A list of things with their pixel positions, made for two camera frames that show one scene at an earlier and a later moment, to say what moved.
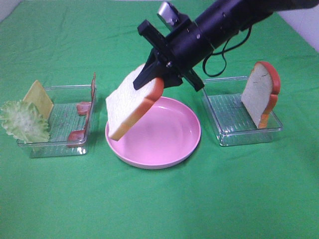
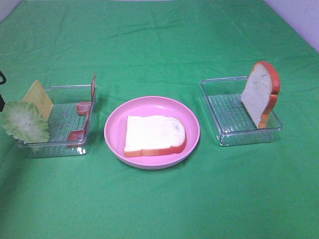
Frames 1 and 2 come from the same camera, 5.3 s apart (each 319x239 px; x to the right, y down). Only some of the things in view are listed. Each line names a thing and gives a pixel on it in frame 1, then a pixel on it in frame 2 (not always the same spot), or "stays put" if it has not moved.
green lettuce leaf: x=23 y=121 stays put
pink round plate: x=166 y=134 stays put
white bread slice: x=126 y=107 to x=153 y=135
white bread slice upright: x=259 y=96 stays put
